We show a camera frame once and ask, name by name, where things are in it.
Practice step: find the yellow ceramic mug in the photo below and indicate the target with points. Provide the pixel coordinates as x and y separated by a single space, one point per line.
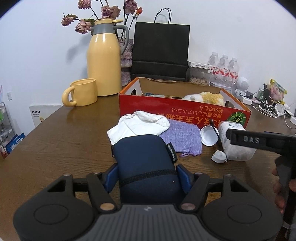
80 93

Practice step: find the white plastic jar lid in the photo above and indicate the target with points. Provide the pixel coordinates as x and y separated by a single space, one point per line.
209 136

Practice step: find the white and yellow plush toy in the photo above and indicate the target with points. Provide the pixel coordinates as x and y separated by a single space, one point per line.
206 97

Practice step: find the clear jar of seeds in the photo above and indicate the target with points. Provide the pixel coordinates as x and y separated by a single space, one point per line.
199 76

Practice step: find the white flat box on jar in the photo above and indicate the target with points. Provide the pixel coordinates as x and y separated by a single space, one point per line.
199 65

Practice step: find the white charger adapter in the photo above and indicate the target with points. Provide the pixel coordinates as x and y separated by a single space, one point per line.
246 101

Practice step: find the white booklet at table edge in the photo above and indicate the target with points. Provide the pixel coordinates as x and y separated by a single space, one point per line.
40 112

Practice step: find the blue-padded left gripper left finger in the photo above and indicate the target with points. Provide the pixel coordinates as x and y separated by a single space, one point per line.
99 187

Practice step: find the left water bottle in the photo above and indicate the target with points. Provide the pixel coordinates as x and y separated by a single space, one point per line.
213 62

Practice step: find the person's right hand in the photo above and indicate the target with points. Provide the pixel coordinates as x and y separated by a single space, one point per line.
279 198

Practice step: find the purple knitted cloth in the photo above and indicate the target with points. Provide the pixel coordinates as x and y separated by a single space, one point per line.
184 137

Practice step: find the blue box on shelf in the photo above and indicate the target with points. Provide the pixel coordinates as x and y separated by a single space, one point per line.
14 142

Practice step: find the water bottle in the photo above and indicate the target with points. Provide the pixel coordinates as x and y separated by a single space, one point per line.
233 72
223 69
213 62

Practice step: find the colourful snack packet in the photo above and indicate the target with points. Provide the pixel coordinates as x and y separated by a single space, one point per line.
277 92

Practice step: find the orange cardboard box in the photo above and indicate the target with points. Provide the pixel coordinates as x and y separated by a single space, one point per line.
166 98

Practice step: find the small white cap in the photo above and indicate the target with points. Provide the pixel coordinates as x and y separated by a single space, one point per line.
219 157

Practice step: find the middle water bottle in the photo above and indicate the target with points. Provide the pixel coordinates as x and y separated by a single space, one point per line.
223 69

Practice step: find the white folded cloth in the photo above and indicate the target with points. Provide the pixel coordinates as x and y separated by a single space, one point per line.
136 124

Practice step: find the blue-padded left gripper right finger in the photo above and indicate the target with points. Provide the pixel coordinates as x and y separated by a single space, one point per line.
195 186

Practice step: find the yellow thermos jug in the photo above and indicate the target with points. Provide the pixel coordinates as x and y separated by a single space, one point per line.
104 56

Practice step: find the metal wire shelf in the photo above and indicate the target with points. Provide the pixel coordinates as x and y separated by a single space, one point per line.
7 132

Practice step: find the black paper shopping bag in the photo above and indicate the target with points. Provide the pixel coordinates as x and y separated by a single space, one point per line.
160 50

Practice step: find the fuzzy pink vase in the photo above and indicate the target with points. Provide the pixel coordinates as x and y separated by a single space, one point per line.
126 63

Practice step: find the navy blue fabric pouch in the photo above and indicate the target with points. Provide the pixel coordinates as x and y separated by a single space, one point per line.
146 170

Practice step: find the white robot figurine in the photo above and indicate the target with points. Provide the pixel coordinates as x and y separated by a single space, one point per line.
242 85

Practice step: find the right water bottle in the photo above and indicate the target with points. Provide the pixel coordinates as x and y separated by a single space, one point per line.
233 72

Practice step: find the dried pink flower bouquet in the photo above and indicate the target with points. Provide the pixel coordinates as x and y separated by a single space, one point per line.
130 8

